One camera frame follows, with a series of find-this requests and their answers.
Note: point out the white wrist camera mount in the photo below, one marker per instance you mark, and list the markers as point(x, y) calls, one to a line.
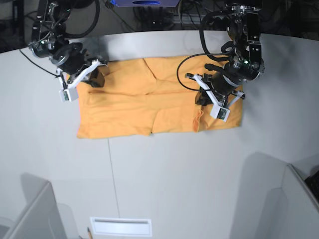
point(220, 108)
point(69, 93)

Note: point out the white slotted tray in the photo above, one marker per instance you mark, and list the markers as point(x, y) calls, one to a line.
point(122, 227)

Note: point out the pencil on table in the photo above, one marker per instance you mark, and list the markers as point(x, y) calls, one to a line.
point(89, 234)

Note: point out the grey partition panel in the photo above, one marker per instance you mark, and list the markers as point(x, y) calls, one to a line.
point(40, 218)
point(300, 197)

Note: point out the grey right partition panel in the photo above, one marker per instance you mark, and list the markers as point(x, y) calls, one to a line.
point(300, 197)

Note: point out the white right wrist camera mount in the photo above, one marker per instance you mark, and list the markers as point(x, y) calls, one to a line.
point(69, 93)

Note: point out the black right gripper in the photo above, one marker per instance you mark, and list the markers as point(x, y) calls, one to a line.
point(73, 59)

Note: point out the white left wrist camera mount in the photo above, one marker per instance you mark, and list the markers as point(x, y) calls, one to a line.
point(220, 108)

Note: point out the purple box with blue oval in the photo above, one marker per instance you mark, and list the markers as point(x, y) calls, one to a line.
point(151, 3)

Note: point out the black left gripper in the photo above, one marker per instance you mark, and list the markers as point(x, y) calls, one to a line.
point(222, 84)

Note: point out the grey left partition panel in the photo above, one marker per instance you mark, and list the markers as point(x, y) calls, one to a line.
point(40, 218)

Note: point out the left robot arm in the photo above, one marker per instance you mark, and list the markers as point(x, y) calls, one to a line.
point(242, 54)

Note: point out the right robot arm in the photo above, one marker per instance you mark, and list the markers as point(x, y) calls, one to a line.
point(50, 39)

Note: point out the black keyboard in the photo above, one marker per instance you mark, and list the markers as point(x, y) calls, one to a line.
point(313, 184)

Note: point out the yellow-orange T-shirt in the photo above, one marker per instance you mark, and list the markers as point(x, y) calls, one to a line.
point(146, 96)

